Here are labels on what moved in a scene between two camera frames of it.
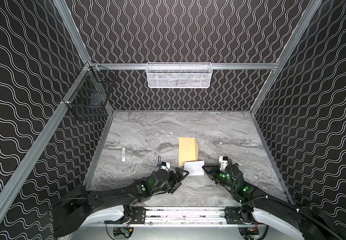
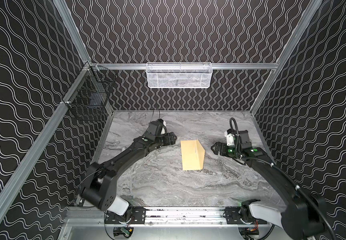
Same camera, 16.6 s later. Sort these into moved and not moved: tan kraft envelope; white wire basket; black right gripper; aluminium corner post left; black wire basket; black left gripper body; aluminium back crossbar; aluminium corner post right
Moved: tan kraft envelope; black left gripper body; black right gripper
Not moved: white wire basket; aluminium corner post left; aluminium corner post right; aluminium back crossbar; black wire basket
